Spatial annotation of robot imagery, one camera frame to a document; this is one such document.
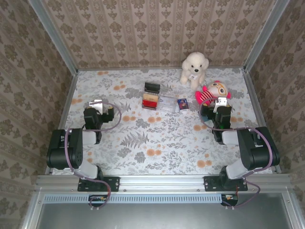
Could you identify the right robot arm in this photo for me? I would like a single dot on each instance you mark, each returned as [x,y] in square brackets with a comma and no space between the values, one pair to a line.
[252,152]

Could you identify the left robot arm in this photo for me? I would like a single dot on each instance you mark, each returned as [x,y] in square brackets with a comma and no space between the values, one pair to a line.
[76,148]

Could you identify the blue card pack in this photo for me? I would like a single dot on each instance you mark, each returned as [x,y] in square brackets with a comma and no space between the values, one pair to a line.
[182,102]

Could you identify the gold and red card stack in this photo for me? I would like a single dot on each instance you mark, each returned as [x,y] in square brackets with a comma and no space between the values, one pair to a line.
[150,103]

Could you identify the black card stand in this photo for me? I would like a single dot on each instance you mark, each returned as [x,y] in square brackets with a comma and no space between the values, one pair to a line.
[152,86]

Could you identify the pink plush doll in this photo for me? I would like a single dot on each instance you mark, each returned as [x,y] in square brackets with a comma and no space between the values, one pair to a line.
[218,89]

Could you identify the clear acrylic box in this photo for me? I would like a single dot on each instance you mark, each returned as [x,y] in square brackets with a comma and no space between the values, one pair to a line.
[168,103]

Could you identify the white plush dog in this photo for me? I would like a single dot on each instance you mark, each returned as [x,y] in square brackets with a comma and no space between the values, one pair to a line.
[194,63]

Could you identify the floral tablecloth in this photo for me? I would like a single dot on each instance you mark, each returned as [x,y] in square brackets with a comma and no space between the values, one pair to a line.
[166,152]

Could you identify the black controller board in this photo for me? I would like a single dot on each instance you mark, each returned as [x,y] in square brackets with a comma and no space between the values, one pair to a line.
[97,200]
[230,200]

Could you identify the grey metal panel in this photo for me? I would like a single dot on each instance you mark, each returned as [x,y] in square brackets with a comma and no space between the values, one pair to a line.
[162,217]

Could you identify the aluminium side rail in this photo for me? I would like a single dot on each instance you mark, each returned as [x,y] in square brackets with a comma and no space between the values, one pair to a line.
[261,119]
[62,119]

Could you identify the aluminium back rail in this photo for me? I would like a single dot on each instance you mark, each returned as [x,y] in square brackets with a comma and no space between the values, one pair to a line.
[131,68]

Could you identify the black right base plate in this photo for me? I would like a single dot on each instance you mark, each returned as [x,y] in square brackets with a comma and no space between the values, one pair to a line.
[209,183]

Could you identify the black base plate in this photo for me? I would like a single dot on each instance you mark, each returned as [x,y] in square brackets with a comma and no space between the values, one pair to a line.
[209,183]
[114,183]

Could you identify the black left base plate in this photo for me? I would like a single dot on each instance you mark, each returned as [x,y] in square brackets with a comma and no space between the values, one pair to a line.
[114,183]

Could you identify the aluminium front rail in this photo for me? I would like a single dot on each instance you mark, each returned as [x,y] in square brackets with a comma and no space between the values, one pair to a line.
[162,182]

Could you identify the aluminium corner post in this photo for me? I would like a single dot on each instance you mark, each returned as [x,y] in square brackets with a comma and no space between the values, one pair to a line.
[264,35]
[55,35]

